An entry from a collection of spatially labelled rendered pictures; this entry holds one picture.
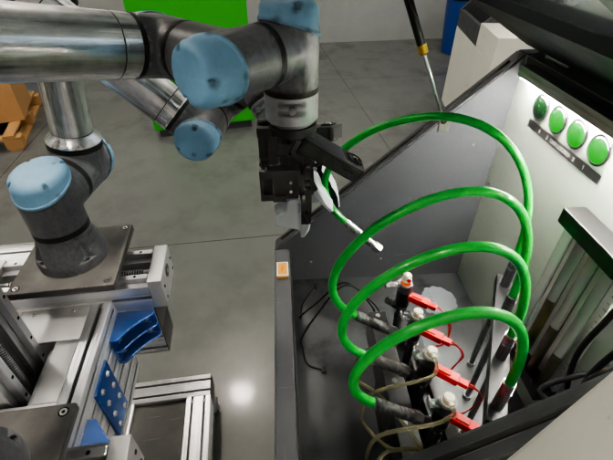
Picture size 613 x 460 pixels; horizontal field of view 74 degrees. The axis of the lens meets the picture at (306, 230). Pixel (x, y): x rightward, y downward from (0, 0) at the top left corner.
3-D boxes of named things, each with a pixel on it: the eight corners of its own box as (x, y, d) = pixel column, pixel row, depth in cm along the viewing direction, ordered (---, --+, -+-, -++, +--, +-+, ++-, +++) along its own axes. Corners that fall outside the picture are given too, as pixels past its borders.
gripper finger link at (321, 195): (316, 220, 83) (296, 180, 84) (337, 208, 80) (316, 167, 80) (307, 224, 81) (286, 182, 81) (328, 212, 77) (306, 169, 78)
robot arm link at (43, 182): (16, 238, 85) (-16, 183, 77) (51, 203, 96) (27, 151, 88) (71, 240, 85) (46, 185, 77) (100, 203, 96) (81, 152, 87)
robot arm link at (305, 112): (316, 80, 59) (321, 101, 52) (316, 111, 61) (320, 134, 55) (264, 81, 58) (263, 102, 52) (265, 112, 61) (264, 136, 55)
